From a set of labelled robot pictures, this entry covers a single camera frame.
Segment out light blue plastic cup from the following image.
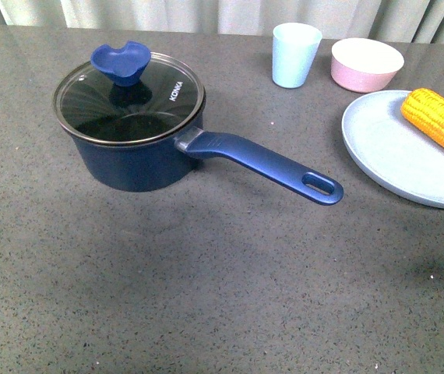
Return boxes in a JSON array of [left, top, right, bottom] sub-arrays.
[[272, 23, 322, 89]]

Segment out pink plastic bowl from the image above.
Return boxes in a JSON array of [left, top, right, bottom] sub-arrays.
[[331, 37, 404, 94]]

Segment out dark blue saucepan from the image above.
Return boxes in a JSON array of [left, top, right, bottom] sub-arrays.
[[53, 53, 344, 206]]

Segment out yellow corn cob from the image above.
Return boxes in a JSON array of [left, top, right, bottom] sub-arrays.
[[400, 88, 444, 148]]

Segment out white pleated curtain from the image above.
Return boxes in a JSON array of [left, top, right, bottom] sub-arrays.
[[0, 0, 444, 44]]

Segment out light blue plate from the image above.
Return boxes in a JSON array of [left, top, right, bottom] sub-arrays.
[[341, 90, 444, 209]]

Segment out glass lid blue knob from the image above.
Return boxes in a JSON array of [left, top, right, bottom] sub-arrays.
[[53, 41, 206, 146]]

